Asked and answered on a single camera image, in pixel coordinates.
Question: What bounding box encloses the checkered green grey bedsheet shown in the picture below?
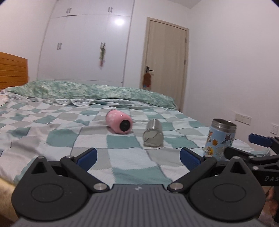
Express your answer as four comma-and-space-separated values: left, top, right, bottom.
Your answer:
0, 91, 271, 197

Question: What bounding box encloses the blue sticker-covered steel cup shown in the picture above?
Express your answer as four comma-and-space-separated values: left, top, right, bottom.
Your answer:
203, 118, 236, 161

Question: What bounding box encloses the stainless steel cylinder bottle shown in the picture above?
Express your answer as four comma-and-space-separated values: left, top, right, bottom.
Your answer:
143, 119, 164, 148

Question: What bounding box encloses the green floral duvet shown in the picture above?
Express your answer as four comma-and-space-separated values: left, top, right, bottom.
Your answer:
1, 80, 177, 109

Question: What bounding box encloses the beige wooden door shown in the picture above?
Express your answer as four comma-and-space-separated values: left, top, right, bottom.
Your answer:
139, 17, 189, 111

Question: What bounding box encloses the brown plush toy on handle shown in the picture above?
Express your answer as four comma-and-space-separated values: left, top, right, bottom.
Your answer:
142, 73, 151, 89

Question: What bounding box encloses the white wall socket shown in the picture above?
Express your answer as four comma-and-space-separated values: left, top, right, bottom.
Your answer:
270, 123, 278, 135
235, 113, 252, 125

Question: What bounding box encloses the pink ceramic mug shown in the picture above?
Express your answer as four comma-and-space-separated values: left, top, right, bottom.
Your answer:
105, 109, 133, 134

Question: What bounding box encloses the orange wooden headboard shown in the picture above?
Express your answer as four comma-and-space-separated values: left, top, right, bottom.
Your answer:
0, 52, 29, 90

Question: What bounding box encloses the hanging charm on wardrobe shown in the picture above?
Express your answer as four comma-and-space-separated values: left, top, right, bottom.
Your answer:
99, 43, 106, 68

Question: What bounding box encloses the right hand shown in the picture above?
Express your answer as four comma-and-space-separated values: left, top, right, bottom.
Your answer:
259, 187, 278, 226

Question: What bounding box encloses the white wardrobe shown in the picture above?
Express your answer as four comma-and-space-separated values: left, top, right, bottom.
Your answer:
37, 1, 134, 87

